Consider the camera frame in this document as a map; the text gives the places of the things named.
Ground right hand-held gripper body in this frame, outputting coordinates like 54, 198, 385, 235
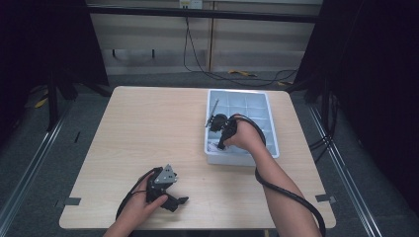
205, 98, 238, 145

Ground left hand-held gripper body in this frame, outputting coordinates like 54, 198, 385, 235
145, 163, 179, 203

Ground white compartment box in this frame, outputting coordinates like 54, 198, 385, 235
204, 88, 281, 167

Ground person's right hand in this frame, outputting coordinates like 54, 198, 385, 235
224, 114, 267, 156

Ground person's left hand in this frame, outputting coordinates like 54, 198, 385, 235
115, 178, 169, 231

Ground yellow strip on floor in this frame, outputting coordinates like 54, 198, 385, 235
227, 68, 259, 79

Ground black horizontal bar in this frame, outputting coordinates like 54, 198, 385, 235
86, 5, 323, 24

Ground black metal stand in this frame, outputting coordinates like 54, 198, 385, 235
45, 70, 80, 132

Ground yellow tape piece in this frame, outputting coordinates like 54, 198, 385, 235
34, 96, 49, 110

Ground black curtain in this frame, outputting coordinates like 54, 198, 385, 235
292, 0, 419, 206
0, 0, 111, 146

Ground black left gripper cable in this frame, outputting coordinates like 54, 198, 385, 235
115, 167, 164, 221

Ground thin black wall cable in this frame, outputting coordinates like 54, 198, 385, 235
183, 16, 298, 89

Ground thick black right gripper cable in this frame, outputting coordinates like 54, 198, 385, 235
234, 113, 327, 237

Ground bundle of black cables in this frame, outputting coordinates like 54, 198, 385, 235
308, 90, 341, 163

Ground white wall socket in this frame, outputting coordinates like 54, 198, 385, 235
179, 0, 204, 10

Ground metal floor rail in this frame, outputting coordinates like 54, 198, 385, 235
306, 103, 384, 237
0, 107, 68, 233

